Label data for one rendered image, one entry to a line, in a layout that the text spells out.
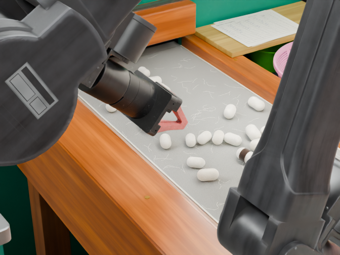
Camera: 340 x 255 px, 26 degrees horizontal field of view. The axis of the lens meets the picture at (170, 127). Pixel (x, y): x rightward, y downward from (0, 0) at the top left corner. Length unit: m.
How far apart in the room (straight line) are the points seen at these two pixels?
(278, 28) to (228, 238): 1.05
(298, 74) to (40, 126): 0.25
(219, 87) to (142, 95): 0.47
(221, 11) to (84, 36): 1.29
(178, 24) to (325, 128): 0.98
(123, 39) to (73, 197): 0.39
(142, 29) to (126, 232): 0.31
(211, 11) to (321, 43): 1.10
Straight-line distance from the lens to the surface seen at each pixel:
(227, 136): 1.29
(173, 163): 1.25
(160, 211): 1.10
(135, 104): 1.03
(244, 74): 1.49
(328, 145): 0.62
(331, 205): 0.68
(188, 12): 1.56
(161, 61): 1.58
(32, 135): 0.42
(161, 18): 1.53
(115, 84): 1.00
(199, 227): 1.07
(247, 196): 0.64
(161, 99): 1.04
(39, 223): 1.57
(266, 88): 1.44
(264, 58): 1.67
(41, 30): 0.41
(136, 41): 0.99
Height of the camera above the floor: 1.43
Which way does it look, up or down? 31 degrees down
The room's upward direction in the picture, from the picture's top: straight up
